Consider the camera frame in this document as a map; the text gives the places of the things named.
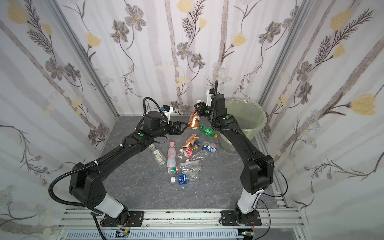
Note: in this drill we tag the clear bottle blue label white cap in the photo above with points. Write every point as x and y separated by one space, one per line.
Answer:
187 178

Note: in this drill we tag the aluminium frame rail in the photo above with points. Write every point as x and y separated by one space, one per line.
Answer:
215 224

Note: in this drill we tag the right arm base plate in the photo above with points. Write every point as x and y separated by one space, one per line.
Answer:
234 218

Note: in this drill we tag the mesh bin with green bag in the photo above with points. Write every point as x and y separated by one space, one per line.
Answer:
250 116

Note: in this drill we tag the white bottle red cap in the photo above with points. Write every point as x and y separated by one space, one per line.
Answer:
171 159

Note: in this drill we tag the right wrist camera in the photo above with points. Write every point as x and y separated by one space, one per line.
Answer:
209 100

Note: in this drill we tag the orange copper label bottle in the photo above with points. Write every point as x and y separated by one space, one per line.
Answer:
191 141

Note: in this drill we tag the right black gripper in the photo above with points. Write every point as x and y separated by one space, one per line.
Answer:
202 109

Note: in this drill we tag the brown label bottle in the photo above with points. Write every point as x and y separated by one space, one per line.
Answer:
194 120

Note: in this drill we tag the clear bottle green label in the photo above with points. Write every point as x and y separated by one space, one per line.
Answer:
157 154

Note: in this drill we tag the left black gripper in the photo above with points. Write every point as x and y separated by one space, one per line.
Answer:
173 129

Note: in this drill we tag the green soda bottle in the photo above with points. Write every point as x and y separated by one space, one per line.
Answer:
208 131

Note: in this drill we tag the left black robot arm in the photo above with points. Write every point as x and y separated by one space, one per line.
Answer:
86 184

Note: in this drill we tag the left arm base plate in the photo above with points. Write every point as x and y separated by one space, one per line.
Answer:
125 219

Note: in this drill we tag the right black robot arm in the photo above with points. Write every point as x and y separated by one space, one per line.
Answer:
258 171

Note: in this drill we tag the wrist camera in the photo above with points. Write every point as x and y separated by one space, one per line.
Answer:
167 111
209 100

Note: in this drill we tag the crushed bottle blue cap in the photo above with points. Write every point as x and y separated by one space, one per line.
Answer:
207 146

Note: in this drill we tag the clear bottle green cap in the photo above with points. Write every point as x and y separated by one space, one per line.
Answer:
185 167

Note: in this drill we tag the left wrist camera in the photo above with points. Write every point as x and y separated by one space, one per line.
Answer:
167 111

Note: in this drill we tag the crushed bottle red label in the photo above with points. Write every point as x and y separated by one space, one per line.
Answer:
191 154

